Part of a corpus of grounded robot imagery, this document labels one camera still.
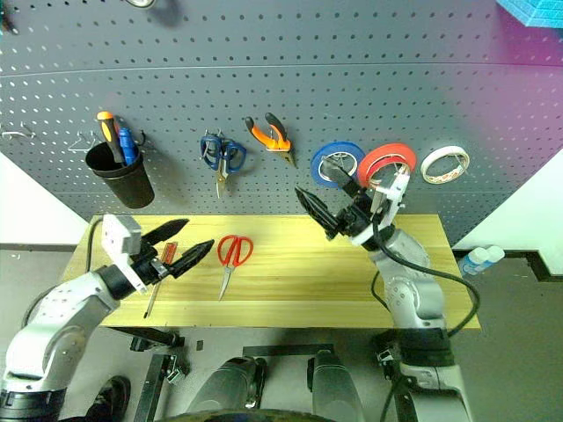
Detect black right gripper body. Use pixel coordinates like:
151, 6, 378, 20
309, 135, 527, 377
326, 193, 382, 241

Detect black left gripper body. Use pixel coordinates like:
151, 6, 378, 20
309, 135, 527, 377
131, 246, 175, 285

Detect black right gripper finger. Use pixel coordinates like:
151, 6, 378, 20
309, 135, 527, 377
322, 158, 367, 201
295, 186, 342, 232

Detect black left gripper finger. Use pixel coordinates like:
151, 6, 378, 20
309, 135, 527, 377
141, 218, 191, 248
168, 238, 216, 280

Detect yellow black needle-nose pliers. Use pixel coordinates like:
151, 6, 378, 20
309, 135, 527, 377
244, 112, 300, 170

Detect grey metal pegboard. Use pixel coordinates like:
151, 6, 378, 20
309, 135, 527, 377
0, 0, 563, 248

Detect blue tape roll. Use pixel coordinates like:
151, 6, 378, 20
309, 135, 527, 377
310, 140, 368, 190

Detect red tape roll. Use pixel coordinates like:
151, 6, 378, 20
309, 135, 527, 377
356, 142, 419, 189

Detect black plastic cup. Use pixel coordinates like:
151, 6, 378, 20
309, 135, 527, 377
84, 141, 157, 210

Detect white tape roll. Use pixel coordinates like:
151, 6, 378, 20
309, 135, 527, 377
419, 145, 472, 186

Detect white blue-label plastic bottle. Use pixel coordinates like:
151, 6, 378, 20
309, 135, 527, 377
481, 244, 507, 266
457, 246, 491, 279

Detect dark rounded shape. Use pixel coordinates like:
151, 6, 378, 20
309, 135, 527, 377
184, 356, 267, 417
306, 349, 367, 418

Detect red handled screwdriver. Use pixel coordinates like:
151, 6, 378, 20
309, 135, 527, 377
143, 241, 179, 319

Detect red handled scissors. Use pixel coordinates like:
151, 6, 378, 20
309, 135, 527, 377
216, 234, 255, 302

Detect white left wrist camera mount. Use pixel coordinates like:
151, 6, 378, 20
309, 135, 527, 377
101, 214, 150, 295

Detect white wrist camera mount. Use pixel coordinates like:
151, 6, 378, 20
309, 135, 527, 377
351, 171, 413, 248
101, 214, 150, 295

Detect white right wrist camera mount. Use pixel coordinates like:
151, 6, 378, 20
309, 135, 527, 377
351, 171, 413, 248

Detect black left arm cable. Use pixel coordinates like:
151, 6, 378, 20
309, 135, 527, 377
84, 216, 107, 272

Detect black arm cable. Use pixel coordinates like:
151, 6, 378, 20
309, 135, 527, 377
84, 216, 107, 272
370, 213, 481, 339

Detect blue handled scissors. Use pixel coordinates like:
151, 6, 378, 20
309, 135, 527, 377
199, 128, 248, 200

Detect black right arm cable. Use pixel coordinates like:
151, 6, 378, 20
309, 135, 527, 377
370, 213, 481, 339

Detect orange black handled screwdriver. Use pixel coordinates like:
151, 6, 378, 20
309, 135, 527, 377
96, 110, 127, 167

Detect silver wire pegboard hook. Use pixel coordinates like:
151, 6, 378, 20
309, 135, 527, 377
69, 130, 100, 153
1, 123, 37, 142

